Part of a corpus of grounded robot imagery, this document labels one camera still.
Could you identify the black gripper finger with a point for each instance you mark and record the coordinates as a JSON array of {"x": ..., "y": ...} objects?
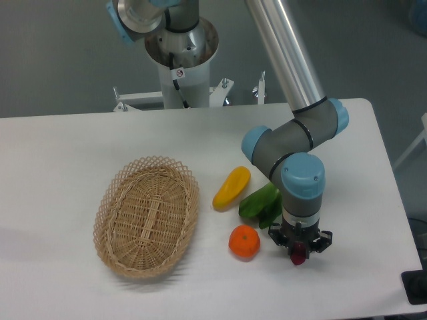
[
  {"x": 318, "y": 242},
  {"x": 283, "y": 236}
]

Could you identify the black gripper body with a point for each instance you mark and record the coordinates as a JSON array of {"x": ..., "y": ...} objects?
[{"x": 305, "y": 235}]

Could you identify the purple sweet potato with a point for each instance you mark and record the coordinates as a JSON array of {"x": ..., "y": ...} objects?
[{"x": 298, "y": 254}]

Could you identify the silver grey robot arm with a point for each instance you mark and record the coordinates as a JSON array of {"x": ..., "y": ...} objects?
[{"x": 283, "y": 155}]

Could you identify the green bok choy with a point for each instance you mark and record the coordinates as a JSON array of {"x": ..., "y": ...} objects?
[{"x": 264, "y": 204}]

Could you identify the orange tangerine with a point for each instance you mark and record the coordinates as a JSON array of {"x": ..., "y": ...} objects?
[{"x": 244, "y": 241}]

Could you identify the yellow mango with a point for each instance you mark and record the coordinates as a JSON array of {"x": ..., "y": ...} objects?
[{"x": 233, "y": 186}]

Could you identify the black device at table edge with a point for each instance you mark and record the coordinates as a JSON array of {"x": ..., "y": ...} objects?
[{"x": 415, "y": 286}]

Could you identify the woven wicker basket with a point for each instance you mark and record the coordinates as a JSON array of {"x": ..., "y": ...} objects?
[{"x": 147, "y": 217}]

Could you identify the white frame at right edge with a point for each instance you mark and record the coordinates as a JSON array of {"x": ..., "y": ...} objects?
[{"x": 414, "y": 149}]

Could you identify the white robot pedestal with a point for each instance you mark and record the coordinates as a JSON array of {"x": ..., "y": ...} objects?
[{"x": 183, "y": 65}]

